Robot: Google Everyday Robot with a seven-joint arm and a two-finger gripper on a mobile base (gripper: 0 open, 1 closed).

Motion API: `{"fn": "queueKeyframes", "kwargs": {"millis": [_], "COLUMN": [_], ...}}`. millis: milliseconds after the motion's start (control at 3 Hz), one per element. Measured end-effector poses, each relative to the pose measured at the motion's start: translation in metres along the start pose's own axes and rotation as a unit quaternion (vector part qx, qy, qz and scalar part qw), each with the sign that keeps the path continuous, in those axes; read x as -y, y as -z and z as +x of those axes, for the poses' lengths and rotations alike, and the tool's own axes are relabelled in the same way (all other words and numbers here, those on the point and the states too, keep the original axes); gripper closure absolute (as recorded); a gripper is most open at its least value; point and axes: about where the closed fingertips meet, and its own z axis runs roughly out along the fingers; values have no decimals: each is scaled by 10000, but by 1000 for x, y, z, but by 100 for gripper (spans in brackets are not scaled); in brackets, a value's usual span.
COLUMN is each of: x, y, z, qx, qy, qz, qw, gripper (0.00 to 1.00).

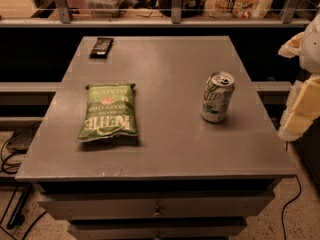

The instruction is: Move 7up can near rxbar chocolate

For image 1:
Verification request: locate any green white 7up can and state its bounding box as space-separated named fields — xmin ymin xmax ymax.
xmin=201 ymin=71 xmax=235 ymax=123

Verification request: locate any dark rxbar chocolate bar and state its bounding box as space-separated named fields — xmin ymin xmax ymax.
xmin=89 ymin=37 xmax=114 ymax=58

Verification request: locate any colourful snack bag on shelf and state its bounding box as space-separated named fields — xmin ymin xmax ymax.
xmin=210 ymin=0 xmax=273 ymax=19

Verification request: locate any black cables left floor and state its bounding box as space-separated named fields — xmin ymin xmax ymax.
xmin=0 ymin=122 xmax=48 ymax=240

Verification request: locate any grey drawer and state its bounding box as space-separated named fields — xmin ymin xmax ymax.
xmin=68 ymin=218 xmax=247 ymax=240
xmin=38 ymin=191 xmax=274 ymax=220

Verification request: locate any black cable right floor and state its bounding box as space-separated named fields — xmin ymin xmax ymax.
xmin=280 ymin=175 xmax=303 ymax=240

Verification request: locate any green kettle chips bag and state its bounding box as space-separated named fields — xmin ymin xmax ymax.
xmin=78 ymin=83 xmax=138 ymax=142

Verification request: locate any metal shelf rail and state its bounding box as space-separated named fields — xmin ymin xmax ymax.
xmin=0 ymin=0 xmax=319 ymax=28

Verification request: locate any dark power adapter box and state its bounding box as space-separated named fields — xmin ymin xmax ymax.
xmin=6 ymin=128 xmax=36 ymax=152

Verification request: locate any grey lower drawer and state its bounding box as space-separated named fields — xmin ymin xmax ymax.
xmin=68 ymin=218 xmax=247 ymax=240

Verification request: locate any grey upper drawer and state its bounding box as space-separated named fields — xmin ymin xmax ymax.
xmin=38 ymin=191 xmax=274 ymax=220

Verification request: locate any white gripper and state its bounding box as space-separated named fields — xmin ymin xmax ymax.
xmin=278 ymin=14 xmax=320 ymax=141

